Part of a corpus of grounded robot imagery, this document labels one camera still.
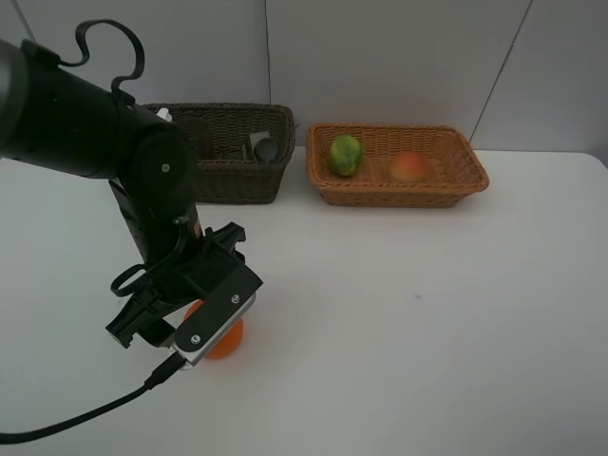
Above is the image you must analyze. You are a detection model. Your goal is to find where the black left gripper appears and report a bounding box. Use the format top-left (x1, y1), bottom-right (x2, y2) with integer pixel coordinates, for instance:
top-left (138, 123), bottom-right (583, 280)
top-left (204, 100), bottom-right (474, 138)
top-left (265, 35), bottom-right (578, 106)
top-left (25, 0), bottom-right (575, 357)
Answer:
top-left (106, 220), bottom-right (251, 348)

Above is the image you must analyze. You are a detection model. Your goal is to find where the orange mandarin fruit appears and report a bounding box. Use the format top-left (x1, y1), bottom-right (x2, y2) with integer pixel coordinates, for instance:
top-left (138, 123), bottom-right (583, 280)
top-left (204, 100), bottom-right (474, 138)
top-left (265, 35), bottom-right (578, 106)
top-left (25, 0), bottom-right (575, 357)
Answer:
top-left (175, 299), bottom-right (244, 365)

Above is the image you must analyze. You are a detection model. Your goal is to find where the translucent purple plastic cup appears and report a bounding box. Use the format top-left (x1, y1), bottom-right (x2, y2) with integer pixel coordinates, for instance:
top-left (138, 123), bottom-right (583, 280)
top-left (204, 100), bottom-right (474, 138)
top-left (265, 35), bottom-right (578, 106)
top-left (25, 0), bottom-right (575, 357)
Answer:
top-left (175, 117), bottom-right (214, 161)

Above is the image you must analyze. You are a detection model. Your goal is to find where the dark green pump bottle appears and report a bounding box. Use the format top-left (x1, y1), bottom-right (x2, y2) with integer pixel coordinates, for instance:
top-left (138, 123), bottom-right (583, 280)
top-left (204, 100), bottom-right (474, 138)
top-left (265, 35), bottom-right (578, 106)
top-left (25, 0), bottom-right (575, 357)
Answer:
top-left (249, 131), bottom-right (279, 164)

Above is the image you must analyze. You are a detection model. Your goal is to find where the pink bottle white cap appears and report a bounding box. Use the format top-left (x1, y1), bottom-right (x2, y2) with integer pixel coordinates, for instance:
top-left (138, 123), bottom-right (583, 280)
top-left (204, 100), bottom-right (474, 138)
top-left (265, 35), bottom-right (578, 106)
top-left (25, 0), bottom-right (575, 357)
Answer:
top-left (156, 107), bottom-right (172, 123)

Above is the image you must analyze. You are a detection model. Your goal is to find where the green lime fruit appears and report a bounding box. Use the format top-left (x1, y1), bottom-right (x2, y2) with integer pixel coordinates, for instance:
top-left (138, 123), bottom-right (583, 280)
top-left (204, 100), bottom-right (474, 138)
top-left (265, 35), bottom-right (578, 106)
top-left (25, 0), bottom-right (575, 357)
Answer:
top-left (328, 135), bottom-right (363, 178)

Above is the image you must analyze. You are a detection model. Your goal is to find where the red yellow peach fruit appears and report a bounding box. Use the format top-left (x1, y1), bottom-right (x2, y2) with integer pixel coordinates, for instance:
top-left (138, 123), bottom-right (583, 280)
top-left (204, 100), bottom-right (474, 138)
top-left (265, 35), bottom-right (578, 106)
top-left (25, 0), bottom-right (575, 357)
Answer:
top-left (389, 151), bottom-right (428, 183)

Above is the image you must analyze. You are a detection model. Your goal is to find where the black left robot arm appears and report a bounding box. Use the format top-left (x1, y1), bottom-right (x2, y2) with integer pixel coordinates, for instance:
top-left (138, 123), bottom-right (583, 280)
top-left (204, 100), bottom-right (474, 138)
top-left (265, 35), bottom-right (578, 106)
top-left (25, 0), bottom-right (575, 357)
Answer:
top-left (1, 41), bottom-right (261, 356)

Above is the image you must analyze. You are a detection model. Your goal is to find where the dark brown wicker basket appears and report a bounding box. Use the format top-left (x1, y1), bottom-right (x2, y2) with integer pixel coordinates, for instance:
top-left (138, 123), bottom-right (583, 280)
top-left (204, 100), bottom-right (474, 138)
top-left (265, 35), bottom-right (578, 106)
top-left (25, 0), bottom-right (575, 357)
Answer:
top-left (145, 103), bottom-right (295, 205)

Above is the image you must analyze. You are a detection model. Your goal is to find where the light brown wicker basket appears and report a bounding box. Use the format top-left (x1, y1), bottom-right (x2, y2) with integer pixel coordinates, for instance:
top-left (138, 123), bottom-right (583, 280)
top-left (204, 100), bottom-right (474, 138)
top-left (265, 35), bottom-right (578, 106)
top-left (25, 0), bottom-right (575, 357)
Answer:
top-left (306, 123), bottom-right (489, 208)

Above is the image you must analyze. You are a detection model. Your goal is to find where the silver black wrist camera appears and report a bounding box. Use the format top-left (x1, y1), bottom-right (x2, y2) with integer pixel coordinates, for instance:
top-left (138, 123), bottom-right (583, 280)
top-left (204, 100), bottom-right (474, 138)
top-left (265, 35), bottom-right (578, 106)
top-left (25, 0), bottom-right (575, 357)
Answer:
top-left (171, 266), bottom-right (262, 369)

